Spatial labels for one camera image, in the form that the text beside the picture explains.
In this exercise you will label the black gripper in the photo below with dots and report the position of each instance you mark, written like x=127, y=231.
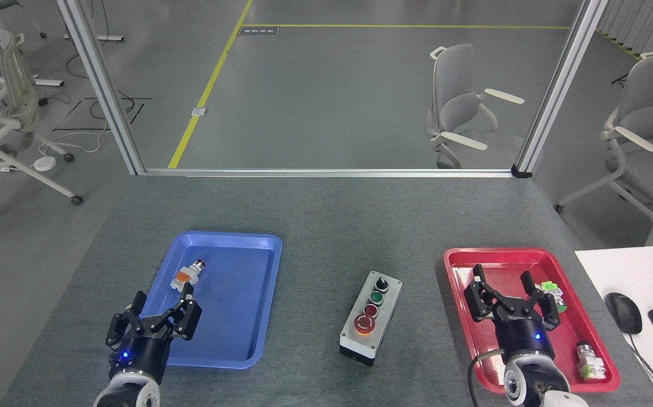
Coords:
x=140, y=356
x=524, y=339

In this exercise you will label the grey control box with buttons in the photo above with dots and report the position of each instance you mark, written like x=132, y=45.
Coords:
x=370, y=316

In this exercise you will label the red plastic tray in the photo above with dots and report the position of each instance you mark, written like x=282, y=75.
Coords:
x=456, y=265

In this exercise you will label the blue plastic tray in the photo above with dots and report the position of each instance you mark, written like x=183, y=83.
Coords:
x=236, y=305

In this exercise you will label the black computer mouse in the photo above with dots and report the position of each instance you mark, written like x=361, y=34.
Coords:
x=623, y=312

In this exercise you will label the white side table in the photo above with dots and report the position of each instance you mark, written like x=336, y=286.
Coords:
x=631, y=271

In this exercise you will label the white round floor device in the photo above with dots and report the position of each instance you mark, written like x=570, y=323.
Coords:
x=44, y=164

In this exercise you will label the silver floor socket plate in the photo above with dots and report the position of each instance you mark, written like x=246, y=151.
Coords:
x=200, y=111

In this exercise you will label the white mesh office chair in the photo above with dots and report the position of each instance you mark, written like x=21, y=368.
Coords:
x=16, y=107

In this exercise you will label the white desk foot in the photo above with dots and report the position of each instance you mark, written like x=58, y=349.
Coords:
x=98, y=38
x=44, y=82

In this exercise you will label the grey floor sign plate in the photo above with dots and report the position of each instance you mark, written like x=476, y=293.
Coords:
x=258, y=31

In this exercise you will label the white ribbed partition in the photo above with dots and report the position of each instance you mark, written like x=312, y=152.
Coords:
x=643, y=22

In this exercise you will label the green white switch module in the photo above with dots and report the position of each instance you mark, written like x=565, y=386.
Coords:
x=553, y=293

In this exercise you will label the orange white push button switch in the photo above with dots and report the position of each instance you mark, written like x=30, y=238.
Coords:
x=185, y=276

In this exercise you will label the green silver push button switch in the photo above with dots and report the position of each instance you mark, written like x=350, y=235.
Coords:
x=591, y=363

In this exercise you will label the black corner bracket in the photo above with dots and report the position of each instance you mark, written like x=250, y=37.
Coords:
x=521, y=171

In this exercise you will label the silver aluminium post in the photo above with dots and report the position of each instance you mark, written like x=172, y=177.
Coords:
x=561, y=85
x=100, y=85

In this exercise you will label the silver aluminium cross rail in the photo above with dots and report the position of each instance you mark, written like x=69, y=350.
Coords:
x=326, y=173

